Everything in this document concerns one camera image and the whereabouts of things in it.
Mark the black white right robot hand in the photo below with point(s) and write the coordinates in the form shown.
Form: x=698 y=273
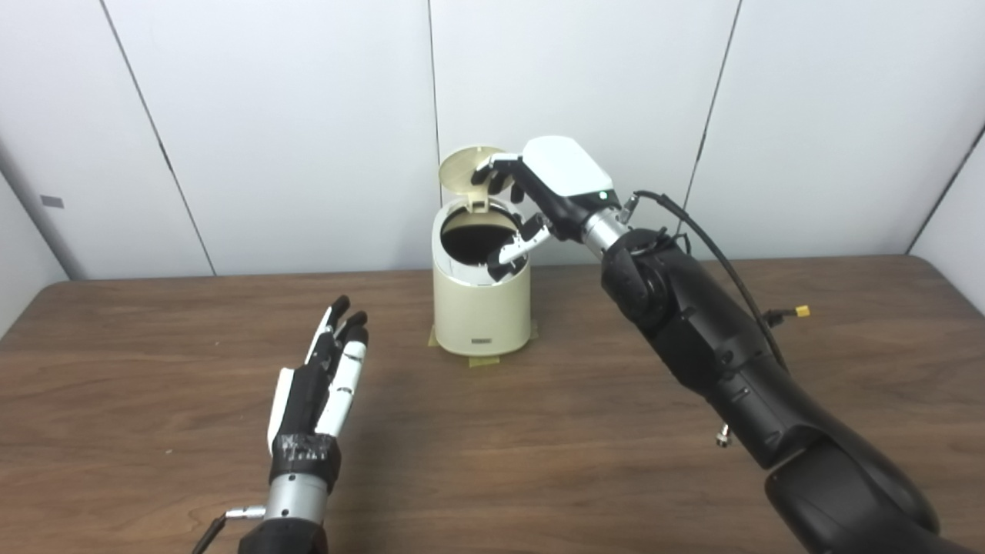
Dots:
x=565 y=165

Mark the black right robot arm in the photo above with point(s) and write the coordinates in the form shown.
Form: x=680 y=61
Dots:
x=723 y=354

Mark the cream round bin lid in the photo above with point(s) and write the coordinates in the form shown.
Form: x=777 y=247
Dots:
x=458 y=169

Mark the grey wall sticker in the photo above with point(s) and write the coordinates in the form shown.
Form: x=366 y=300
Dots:
x=51 y=201

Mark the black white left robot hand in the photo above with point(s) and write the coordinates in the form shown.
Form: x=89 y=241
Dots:
x=308 y=400

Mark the cream-colored bin body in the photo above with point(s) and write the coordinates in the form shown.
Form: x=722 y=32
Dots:
x=481 y=315

